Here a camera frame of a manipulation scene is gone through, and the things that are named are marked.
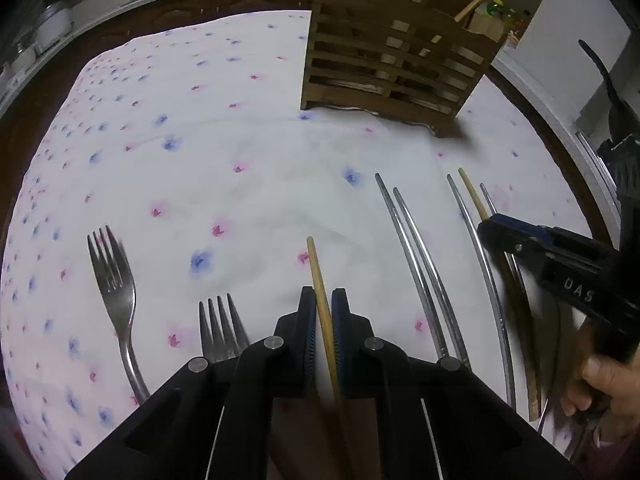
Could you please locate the metal chopstick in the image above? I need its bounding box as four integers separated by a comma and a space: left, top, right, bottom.
446, 174, 517, 408
393, 187, 473, 372
374, 173, 451, 361
479, 183, 531, 311

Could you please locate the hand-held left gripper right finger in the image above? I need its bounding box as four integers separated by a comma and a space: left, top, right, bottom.
331, 287, 583, 480

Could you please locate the short steel fork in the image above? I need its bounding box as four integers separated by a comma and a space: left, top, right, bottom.
199, 293, 250, 363

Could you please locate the person's pink clothing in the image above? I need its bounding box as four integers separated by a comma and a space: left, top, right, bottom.
570, 425, 640, 480

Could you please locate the wooden slatted utensil holder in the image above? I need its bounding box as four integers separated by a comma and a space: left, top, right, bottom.
300, 0, 511, 138

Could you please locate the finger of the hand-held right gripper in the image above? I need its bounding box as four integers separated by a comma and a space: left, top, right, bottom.
476, 213, 556, 273

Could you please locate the long steel fork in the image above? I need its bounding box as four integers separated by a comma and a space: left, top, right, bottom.
87, 225, 152, 403

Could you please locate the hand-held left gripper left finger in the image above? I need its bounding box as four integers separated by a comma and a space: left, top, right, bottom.
64, 286, 321, 480

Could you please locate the grey round container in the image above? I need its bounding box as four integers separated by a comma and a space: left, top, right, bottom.
30, 2, 73, 48

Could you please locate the white floral tablecloth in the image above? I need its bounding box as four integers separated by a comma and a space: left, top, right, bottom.
0, 10, 596, 480

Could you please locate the person's right hand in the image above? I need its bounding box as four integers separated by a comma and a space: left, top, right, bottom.
560, 352, 640, 441

